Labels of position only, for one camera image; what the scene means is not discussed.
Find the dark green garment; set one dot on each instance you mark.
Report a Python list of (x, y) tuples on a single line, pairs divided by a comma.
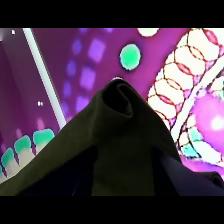
[(123, 143)]

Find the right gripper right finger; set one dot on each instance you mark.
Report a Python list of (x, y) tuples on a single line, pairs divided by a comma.
[(180, 181)]

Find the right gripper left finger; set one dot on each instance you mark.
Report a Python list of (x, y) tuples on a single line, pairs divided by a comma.
[(71, 180)]

